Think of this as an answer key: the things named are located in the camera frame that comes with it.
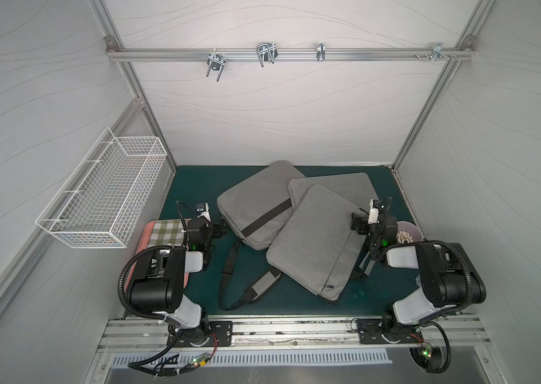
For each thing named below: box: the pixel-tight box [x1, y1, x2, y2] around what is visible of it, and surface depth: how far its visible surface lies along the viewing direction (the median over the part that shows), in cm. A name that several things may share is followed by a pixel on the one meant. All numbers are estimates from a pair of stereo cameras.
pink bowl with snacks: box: [396, 220, 424, 244], surface depth 95 cm
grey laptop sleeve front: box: [265, 184, 368, 302], surface depth 90 cm
